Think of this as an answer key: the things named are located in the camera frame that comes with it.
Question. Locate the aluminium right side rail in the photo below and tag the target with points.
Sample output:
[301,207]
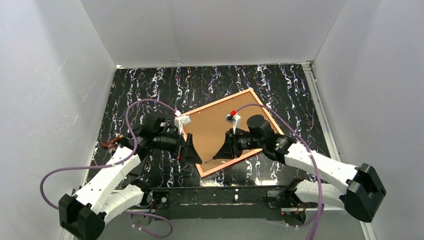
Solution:
[321,113]

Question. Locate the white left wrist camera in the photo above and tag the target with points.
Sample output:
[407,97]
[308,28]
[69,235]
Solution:
[180,120]

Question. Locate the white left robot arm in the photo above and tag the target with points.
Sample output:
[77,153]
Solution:
[86,213]

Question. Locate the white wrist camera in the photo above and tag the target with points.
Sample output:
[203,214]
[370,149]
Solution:
[234,118]
[180,120]

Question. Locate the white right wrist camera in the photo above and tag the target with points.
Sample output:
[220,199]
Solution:
[234,118]

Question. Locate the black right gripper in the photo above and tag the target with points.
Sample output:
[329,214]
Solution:
[233,144]

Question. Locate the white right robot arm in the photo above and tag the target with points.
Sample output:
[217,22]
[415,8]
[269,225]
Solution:
[356,189]

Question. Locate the aluminium front rail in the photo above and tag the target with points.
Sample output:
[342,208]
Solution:
[238,212]

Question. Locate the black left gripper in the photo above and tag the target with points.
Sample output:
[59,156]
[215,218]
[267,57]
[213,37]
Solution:
[182,146]

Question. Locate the aluminium rail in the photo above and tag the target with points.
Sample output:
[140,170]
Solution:
[238,212]
[321,113]

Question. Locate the brown copper pipe fitting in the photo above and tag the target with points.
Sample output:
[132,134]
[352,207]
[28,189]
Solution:
[111,144]

